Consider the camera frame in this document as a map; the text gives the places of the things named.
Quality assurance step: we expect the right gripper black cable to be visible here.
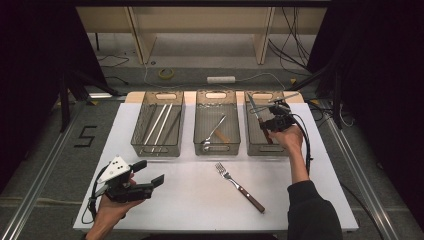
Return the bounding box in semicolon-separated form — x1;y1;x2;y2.
289;113;314;174

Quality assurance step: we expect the thick black floor cable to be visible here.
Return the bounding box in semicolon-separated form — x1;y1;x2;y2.
339;181;384;240

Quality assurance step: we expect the person's left hand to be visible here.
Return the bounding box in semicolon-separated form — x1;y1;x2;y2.
96;196;143;226

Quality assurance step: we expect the smoky clear plastic bin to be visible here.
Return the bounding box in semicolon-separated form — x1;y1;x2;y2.
243;90;298;157
193;89;242;157
130;90;186;158

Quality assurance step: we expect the wooden-handled clear spoon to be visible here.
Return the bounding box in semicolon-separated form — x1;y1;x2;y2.
213;129;232;144

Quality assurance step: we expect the brown-handled metal fork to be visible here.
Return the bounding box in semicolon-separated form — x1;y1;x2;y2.
214;162;266;214

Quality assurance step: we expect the black metal stand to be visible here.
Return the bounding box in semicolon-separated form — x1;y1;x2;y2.
289;63;344;129
58;71;121;133

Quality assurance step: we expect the white table cover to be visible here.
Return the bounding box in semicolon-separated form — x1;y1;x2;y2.
73;102;359;233

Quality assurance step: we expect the metal spoon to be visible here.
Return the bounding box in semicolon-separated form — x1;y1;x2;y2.
200;114;228;152

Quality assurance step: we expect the yellow tape roll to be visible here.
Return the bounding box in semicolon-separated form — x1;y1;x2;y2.
157;67;176;80

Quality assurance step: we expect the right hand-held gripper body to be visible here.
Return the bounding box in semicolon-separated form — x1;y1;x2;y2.
268;92;300;132

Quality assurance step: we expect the white power strip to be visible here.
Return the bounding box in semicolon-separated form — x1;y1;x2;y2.
206;75;236;84

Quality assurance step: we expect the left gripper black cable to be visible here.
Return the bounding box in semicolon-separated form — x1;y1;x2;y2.
80;164;109;225

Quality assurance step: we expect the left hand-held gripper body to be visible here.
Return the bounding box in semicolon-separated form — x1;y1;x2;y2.
96;155;154;204

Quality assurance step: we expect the metal floor rail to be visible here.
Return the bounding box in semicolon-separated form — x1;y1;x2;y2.
0;99;88;240
319;103;401;240

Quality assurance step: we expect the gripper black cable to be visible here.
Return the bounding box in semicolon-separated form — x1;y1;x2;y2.
80;164;109;225
289;113;314;174

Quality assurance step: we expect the beige wooden desk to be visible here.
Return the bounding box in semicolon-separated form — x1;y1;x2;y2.
75;6;329;66

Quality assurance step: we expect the dark curtain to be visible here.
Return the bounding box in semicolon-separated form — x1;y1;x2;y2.
0;0;108;191
306;0;424;228

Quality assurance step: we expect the bundle of black cables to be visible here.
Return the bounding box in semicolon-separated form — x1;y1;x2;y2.
268;6;313;73

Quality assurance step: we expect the brown-handled metal knife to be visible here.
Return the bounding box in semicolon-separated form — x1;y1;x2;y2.
247;93;274;145

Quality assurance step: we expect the person's right hand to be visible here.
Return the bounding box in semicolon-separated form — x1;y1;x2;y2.
270;124;304;154

